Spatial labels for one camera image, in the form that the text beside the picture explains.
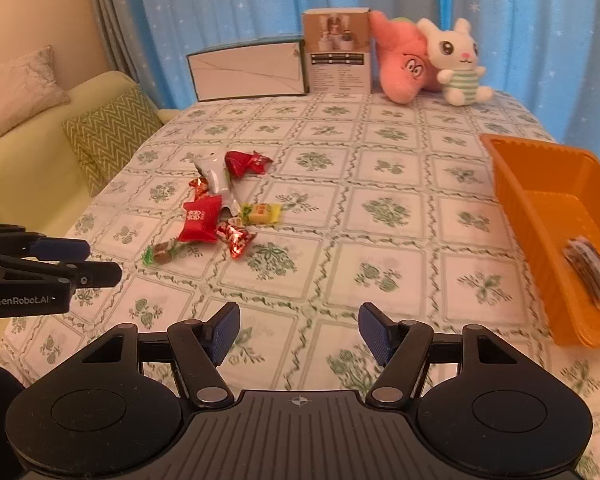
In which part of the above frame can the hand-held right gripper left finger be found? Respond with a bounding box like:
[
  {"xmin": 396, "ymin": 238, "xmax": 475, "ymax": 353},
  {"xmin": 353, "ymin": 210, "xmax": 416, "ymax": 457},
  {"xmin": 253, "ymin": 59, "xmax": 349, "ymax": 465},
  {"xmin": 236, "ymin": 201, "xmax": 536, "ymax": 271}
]
[{"xmin": 80, "ymin": 302, "xmax": 242, "ymax": 409}]

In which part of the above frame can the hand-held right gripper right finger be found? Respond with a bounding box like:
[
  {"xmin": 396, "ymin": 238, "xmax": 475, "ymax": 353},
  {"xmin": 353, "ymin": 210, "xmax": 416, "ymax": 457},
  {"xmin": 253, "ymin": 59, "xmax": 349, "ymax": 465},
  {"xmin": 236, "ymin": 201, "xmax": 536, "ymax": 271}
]
[{"xmin": 358, "ymin": 302, "xmax": 520, "ymax": 409}]

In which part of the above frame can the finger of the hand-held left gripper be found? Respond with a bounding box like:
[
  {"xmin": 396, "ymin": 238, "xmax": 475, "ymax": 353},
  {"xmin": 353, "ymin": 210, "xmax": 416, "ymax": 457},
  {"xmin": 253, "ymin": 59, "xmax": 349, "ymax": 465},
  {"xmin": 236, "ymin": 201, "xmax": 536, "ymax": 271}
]
[
  {"xmin": 0, "ymin": 222, "xmax": 92, "ymax": 262},
  {"xmin": 0, "ymin": 255, "xmax": 123, "ymax": 291}
]

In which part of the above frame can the green brown candy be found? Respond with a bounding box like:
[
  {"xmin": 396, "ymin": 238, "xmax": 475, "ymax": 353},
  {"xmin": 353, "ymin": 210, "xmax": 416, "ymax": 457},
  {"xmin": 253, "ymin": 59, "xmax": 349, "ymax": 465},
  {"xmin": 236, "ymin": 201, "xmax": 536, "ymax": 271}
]
[{"xmin": 142, "ymin": 240, "xmax": 182, "ymax": 266}]

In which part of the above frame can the red silver candy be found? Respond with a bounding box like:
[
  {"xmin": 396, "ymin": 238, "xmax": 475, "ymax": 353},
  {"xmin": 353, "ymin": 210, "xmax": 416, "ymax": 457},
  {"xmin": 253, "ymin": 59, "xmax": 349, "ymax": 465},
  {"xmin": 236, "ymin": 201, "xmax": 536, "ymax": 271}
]
[{"xmin": 215, "ymin": 220, "xmax": 257, "ymax": 261}]

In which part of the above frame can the large bright red snack packet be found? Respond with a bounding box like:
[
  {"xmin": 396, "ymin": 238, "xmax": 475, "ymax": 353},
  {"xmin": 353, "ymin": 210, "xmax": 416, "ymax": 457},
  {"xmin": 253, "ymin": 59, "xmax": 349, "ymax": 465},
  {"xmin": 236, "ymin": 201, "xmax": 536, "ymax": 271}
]
[{"xmin": 177, "ymin": 195, "xmax": 227, "ymax": 244}]

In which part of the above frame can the yellow candy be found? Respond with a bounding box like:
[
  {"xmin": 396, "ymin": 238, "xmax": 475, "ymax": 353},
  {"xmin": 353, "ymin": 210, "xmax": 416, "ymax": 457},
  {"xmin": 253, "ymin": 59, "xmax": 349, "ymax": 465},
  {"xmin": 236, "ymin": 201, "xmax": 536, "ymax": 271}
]
[{"xmin": 237, "ymin": 201, "xmax": 284, "ymax": 226}]

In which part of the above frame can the silver snack wrapper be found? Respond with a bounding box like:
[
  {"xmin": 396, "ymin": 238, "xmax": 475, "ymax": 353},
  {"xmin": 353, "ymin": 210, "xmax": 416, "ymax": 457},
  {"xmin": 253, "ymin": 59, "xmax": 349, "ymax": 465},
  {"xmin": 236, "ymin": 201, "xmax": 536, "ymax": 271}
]
[{"xmin": 192, "ymin": 154, "xmax": 242, "ymax": 207}]

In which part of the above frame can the dark red snack packet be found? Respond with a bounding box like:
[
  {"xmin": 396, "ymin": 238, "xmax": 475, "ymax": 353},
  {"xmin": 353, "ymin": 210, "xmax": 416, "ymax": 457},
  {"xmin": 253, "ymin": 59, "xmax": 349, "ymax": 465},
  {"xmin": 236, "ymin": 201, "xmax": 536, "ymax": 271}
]
[{"xmin": 224, "ymin": 150, "xmax": 274, "ymax": 179}]

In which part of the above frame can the orange plastic basket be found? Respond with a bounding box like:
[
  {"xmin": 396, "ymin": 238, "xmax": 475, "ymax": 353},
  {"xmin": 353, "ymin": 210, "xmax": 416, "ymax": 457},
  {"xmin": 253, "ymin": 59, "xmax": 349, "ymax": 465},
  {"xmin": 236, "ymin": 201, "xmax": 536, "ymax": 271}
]
[{"xmin": 480, "ymin": 133, "xmax": 600, "ymax": 349}]

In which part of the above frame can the brown snack packet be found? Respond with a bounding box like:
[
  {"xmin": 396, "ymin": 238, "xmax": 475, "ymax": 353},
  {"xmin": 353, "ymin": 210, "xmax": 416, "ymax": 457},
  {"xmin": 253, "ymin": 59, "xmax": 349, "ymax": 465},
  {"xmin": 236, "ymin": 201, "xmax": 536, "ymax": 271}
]
[{"xmin": 563, "ymin": 236, "xmax": 600, "ymax": 311}]

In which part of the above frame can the yellow-green sofa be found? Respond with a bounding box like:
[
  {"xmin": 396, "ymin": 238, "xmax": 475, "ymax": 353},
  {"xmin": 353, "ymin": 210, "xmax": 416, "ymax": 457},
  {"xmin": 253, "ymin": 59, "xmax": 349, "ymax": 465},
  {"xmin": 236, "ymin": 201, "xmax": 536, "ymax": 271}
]
[{"xmin": 0, "ymin": 70, "xmax": 191, "ymax": 333}]

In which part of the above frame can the green zigzag cushion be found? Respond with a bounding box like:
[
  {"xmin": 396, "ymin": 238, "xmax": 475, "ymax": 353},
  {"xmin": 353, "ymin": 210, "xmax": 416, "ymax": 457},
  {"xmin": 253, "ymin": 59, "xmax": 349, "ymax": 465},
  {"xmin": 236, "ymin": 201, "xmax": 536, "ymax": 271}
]
[{"xmin": 62, "ymin": 85, "xmax": 165, "ymax": 197}]

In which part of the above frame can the green floral tablecloth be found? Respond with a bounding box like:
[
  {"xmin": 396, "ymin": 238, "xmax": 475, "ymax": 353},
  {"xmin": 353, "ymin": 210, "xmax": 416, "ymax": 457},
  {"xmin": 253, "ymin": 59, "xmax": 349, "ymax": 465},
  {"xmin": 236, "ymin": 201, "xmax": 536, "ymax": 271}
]
[{"xmin": 0, "ymin": 91, "xmax": 600, "ymax": 461}]

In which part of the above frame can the beige cushion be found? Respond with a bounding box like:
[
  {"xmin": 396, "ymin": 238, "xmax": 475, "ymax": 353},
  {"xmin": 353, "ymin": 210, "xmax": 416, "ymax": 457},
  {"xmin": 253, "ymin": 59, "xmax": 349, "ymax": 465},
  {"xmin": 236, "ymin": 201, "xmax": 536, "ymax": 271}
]
[{"xmin": 0, "ymin": 45, "xmax": 72, "ymax": 150}]

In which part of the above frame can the grey curtain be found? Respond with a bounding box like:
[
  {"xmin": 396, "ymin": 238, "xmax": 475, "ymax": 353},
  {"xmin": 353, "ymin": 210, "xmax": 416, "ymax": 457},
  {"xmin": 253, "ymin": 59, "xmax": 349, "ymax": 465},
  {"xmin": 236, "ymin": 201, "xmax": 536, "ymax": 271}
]
[{"xmin": 82, "ymin": 0, "xmax": 147, "ymax": 92}]

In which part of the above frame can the white cardboard box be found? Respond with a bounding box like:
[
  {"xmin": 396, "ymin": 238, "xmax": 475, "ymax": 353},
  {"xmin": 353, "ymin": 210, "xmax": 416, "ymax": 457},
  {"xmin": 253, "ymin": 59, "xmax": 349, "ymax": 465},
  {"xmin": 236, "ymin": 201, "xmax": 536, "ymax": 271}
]
[{"xmin": 186, "ymin": 37, "xmax": 310, "ymax": 103}]

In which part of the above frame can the brown product box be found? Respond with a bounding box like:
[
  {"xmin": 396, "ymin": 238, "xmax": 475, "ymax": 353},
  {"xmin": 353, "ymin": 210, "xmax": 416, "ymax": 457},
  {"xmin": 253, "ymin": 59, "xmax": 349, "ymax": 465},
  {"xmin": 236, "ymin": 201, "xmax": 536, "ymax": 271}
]
[{"xmin": 301, "ymin": 8, "xmax": 374, "ymax": 95}]

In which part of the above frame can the pink starfish plush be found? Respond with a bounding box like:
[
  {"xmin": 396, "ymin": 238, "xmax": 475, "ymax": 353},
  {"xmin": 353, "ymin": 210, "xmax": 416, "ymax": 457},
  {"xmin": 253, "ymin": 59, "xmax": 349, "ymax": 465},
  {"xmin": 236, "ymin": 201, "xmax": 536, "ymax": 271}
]
[{"xmin": 370, "ymin": 10, "xmax": 443, "ymax": 106}]

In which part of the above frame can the white rabbit plush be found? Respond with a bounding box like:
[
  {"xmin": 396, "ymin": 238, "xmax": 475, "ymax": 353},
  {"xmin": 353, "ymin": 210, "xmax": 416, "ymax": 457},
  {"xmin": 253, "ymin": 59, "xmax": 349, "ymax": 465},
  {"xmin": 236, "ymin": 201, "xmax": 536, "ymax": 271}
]
[{"xmin": 416, "ymin": 17, "xmax": 494, "ymax": 107}]

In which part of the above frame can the blue starry curtain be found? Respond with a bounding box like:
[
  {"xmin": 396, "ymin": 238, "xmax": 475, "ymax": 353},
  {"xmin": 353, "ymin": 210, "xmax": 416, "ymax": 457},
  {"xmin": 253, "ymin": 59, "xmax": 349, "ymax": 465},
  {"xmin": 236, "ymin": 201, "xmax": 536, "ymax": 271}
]
[{"xmin": 85, "ymin": 0, "xmax": 600, "ymax": 145}]

